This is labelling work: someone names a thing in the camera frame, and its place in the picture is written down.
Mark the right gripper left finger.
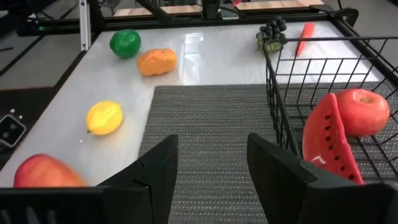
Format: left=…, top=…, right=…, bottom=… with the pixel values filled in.
left=96, top=134, right=180, bottom=224

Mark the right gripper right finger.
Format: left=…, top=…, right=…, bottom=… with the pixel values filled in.
left=247, top=133, right=398, bottom=224

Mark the red watermelon slice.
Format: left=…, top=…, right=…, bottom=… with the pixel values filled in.
left=302, top=92, right=365, bottom=186

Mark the yellow toy lemon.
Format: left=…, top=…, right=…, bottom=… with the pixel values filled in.
left=85, top=100, right=124, bottom=136

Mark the red-orange toy mango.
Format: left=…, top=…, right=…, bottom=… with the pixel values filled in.
left=13, top=153, right=88, bottom=189

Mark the red toy apple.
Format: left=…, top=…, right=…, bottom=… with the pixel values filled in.
left=335, top=88, right=391, bottom=138

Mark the orange lumpy toy potato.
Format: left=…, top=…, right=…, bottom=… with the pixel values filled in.
left=136, top=48, right=178, bottom=77

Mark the green toy lime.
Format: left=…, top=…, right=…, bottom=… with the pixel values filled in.
left=109, top=29, right=142, bottom=60

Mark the black toy grape bunch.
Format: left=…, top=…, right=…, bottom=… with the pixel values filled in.
left=256, top=16, right=288, bottom=44

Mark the grey woven placemat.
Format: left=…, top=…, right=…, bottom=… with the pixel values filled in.
left=138, top=81, right=398, bottom=224

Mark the black table-level camera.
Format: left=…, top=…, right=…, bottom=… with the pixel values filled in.
left=0, top=108, right=27, bottom=149

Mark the black wire basket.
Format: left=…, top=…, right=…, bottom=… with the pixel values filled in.
left=263, top=36, right=398, bottom=187

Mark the silver aluminium post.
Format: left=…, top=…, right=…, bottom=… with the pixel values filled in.
left=78, top=0, right=92, bottom=52

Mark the black frame clamp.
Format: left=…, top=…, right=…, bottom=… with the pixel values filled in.
left=331, top=7, right=360, bottom=28

